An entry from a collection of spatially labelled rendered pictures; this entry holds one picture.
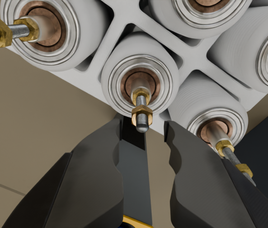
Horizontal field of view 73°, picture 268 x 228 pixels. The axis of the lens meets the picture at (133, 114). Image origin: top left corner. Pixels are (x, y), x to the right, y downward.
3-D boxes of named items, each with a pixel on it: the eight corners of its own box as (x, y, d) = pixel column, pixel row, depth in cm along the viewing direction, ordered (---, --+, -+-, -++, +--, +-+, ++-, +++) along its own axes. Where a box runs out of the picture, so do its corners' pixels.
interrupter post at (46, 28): (35, 10, 18) (15, 8, 15) (58, 20, 19) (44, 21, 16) (31, 34, 19) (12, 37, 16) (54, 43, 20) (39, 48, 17)
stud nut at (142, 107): (147, 101, 15) (148, 105, 14) (156, 116, 16) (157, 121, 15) (126, 111, 15) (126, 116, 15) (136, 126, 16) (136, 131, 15)
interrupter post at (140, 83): (141, 72, 21) (141, 81, 18) (154, 86, 22) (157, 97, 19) (125, 85, 22) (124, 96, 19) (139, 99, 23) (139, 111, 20)
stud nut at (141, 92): (145, 85, 18) (145, 88, 18) (152, 99, 19) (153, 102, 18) (128, 94, 19) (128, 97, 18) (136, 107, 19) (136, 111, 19)
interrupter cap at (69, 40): (10, -33, 17) (5, -35, 16) (90, 5, 18) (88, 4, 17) (3, 47, 20) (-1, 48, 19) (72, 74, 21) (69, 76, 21)
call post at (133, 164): (144, 115, 52) (154, 226, 25) (131, 132, 55) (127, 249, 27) (123, 102, 50) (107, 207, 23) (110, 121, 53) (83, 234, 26)
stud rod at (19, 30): (32, 21, 17) (-34, 24, 10) (43, 25, 17) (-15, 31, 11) (30, 31, 18) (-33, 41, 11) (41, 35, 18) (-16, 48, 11)
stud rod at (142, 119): (142, 85, 20) (145, 120, 13) (146, 92, 20) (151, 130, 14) (134, 89, 20) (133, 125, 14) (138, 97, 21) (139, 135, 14)
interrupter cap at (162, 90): (143, 37, 19) (143, 38, 19) (185, 87, 22) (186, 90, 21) (95, 83, 22) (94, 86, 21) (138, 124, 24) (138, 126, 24)
